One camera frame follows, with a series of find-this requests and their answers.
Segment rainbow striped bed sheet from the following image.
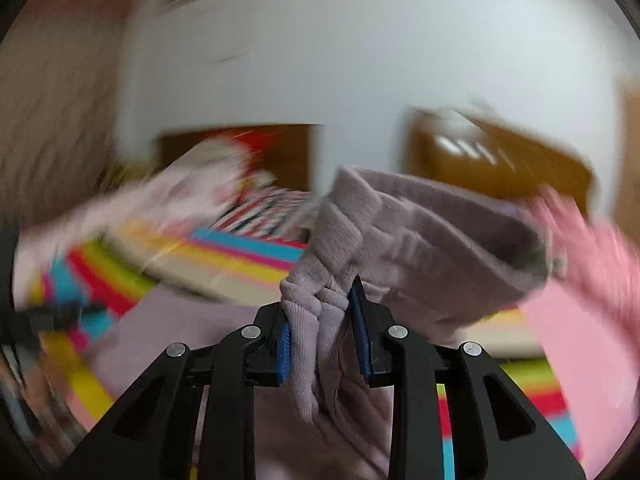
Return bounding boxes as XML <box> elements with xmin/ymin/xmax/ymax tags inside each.
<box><xmin>15</xmin><ymin>220</ymin><xmax>586</xmax><ymax>480</ymax></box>

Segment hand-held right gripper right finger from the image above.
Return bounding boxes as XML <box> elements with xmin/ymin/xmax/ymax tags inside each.
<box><xmin>347</xmin><ymin>275</ymin><xmax>588</xmax><ymax>480</ymax></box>

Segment pink fluffy cloth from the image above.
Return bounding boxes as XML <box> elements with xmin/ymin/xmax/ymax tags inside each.
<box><xmin>517</xmin><ymin>185</ymin><xmax>640</xmax><ymax>478</ymax></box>

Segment brown wooden dresser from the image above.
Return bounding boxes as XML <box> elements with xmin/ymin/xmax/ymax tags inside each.
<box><xmin>405</xmin><ymin>107</ymin><xmax>598</xmax><ymax>216</ymax></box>

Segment red white striped cloth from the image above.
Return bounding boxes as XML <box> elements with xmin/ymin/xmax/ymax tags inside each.
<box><xmin>215</xmin><ymin>187</ymin><xmax>321</xmax><ymax>241</ymax></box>

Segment mauve knit pants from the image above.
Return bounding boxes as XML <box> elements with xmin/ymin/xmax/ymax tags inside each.
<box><xmin>90</xmin><ymin>167</ymin><xmax>568</xmax><ymax>480</ymax></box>

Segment beige curtain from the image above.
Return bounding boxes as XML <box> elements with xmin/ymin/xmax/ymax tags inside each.
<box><xmin>0</xmin><ymin>0</ymin><xmax>151</xmax><ymax>221</ymax></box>

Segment pink floral quilt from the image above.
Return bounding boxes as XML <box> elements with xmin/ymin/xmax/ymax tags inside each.
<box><xmin>15</xmin><ymin>140</ymin><xmax>281</xmax><ymax>271</ymax></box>

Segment brown wooden headboard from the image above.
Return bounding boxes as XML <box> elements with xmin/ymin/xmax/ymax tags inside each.
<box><xmin>157</xmin><ymin>125</ymin><xmax>321</xmax><ymax>193</ymax></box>

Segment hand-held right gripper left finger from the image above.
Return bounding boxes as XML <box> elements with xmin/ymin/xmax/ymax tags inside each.
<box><xmin>55</xmin><ymin>305</ymin><xmax>293</xmax><ymax>480</ymax></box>

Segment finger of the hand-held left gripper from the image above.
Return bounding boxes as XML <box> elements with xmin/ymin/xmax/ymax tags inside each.
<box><xmin>15</xmin><ymin>302</ymin><xmax>106</xmax><ymax>341</ymax></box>

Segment red floral cloth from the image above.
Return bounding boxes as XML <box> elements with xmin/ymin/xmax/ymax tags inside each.
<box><xmin>220</xmin><ymin>130</ymin><xmax>281</xmax><ymax>161</ymax></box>

